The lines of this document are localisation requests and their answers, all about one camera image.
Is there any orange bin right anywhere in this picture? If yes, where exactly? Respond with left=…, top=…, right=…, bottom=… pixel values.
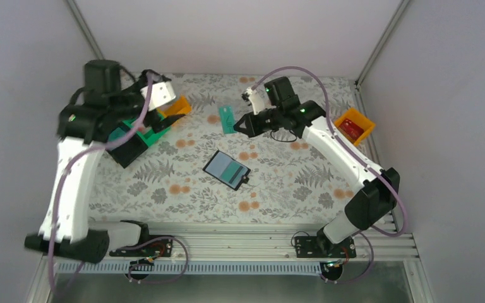
left=334, top=108, right=376, bottom=146

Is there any teal card in black bin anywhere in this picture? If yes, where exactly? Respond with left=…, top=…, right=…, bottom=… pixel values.
left=107, top=127, right=128, bottom=143

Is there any aluminium rail frame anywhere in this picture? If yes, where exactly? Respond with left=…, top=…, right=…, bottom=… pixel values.
left=28, top=216, right=434, bottom=302

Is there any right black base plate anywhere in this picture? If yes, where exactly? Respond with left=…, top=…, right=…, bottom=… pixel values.
left=291, top=235, right=357, bottom=259

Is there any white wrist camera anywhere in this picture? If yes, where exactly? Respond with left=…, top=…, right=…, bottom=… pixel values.
left=148, top=81, right=177, bottom=111
left=241, top=86, right=266, bottom=115

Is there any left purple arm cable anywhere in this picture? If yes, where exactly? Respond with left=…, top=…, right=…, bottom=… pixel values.
left=46, top=71, right=189, bottom=300

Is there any orange bin back left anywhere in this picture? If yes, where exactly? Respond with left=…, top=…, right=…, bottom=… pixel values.
left=158, top=95, right=192, bottom=117

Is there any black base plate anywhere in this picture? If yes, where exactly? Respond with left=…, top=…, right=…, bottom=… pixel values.
left=109, top=239, right=173, bottom=258
left=291, top=235, right=357, bottom=259

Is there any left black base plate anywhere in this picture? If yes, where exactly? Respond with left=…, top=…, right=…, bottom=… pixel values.
left=109, top=239, right=173, bottom=258

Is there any grey slotted cable duct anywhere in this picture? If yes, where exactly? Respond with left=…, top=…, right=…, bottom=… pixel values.
left=55, top=260, right=321, bottom=276

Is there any green bin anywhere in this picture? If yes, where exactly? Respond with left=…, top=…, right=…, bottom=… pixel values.
left=118, top=119, right=171, bottom=148

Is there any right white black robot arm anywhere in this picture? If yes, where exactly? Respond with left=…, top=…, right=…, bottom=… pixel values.
left=234, top=76, right=400, bottom=251

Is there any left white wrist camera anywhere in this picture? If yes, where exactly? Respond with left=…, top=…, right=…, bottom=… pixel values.
left=148, top=81, right=177, bottom=111

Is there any black bin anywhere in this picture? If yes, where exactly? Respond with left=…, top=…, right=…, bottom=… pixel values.
left=107, top=146, right=147, bottom=168

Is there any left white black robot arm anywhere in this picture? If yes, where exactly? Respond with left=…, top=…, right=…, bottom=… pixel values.
left=24, top=59, right=179, bottom=264

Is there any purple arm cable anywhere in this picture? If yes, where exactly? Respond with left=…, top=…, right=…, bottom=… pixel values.
left=251, top=66, right=409, bottom=285
left=46, top=71, right=189, bottom=300

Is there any orange bin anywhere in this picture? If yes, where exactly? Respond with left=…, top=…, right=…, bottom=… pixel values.
left=158, top=95, right=192, bottom=117
left=334, top=108, right=376, bottom=146

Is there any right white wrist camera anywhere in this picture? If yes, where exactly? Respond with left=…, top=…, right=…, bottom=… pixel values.
left=241, top=86, right=266, bottom=115

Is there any floral patterned table mat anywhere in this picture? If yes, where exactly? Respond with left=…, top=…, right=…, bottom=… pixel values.
left=88, top=74, right=355, bottom=224

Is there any black card holder wallet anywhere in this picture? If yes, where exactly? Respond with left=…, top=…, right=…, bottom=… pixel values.
left=202, top=150, right=251, bottom=191

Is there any red card in bin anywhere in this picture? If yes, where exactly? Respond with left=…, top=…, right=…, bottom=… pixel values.
left=338, top=118, right=364, bottom=141

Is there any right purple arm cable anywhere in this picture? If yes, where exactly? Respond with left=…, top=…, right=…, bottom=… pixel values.
left=251, top=66, right=409, bottom=285

